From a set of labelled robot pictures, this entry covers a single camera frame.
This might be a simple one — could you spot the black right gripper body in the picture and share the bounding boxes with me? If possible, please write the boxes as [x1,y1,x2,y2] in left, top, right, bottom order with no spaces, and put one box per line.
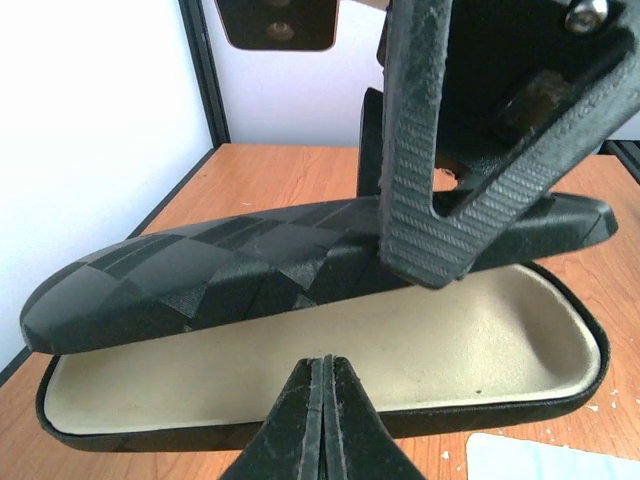
[374,0,636,186]

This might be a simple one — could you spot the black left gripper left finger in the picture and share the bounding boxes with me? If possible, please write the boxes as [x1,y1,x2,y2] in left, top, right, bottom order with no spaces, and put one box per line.
[222,358,323,480]

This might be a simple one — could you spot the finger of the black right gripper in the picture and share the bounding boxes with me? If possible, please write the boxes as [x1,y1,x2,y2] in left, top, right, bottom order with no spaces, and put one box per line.
[357,88,383,197]
[380,1,639,288]

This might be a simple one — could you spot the black frame post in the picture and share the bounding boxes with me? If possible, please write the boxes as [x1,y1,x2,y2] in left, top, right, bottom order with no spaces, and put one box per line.
[178,0,231,149]

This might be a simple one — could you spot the light blue cleaning cloth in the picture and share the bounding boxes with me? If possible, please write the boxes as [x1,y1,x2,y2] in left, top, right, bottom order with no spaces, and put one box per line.
[466,433,639,480]

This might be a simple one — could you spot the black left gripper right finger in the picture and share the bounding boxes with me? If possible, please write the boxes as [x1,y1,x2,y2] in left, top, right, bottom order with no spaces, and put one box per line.
[322,355,423,479]

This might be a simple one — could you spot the black checkered glasses case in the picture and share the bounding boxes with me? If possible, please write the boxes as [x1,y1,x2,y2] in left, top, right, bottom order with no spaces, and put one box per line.
[19,193,617,452]

